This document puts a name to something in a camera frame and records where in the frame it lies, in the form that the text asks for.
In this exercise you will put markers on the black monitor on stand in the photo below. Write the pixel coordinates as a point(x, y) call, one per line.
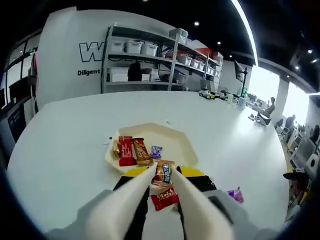
point(238, 71)

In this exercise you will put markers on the white worn device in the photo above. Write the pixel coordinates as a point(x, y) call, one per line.
point(312, 160)

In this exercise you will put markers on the small gold brown snack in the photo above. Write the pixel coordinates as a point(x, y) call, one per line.
point(116, 148)

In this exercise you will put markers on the row of white office chairs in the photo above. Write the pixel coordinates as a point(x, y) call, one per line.
point(303, 145)

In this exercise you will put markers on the black counter cabinet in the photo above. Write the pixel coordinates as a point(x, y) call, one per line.
point(15, 120)

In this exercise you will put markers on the white cardboard box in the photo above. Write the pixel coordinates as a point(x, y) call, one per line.
point(150, 76)
point(117, 75)

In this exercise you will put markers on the black bag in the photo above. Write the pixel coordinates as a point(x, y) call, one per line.
point(135, 73)

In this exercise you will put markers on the purple long snack bar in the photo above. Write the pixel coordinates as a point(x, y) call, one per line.
point(235, 195)

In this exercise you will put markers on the orange blue snack bar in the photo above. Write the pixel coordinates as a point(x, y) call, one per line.
point(163, 173)

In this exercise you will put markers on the group of round ceiling spotlights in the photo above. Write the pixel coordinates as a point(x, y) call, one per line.
point(196, 23)

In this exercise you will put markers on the red gold snack packet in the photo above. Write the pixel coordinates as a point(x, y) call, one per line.
point(163, 200)

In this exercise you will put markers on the yellow white handheld device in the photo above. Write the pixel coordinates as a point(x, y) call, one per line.
point(206, 94)

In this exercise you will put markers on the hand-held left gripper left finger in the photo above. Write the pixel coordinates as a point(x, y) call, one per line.
point(122, 181)

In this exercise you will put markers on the dark red black bundle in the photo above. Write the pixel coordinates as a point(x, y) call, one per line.
point(296, 176)

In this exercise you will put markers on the linear ceiling light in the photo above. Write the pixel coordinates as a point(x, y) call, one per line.
point(248, 27)

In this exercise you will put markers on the white black tabletop device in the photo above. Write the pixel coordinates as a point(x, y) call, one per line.
point(262, 120)

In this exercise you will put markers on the grey hanging bag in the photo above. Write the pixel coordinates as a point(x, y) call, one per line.
point(33, 72)

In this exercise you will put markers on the cream food tongs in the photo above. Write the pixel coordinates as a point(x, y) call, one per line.
point(132, 192)

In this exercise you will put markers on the cream paper food container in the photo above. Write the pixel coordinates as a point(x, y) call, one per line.
point(160, 135)

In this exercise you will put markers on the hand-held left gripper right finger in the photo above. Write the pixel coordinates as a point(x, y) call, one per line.
point(200, 182)

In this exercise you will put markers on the red orange box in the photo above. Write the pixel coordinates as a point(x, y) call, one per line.
point(205, 52)

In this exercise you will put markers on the metal shelving with bins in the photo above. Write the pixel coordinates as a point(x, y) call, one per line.
point(132, 46)

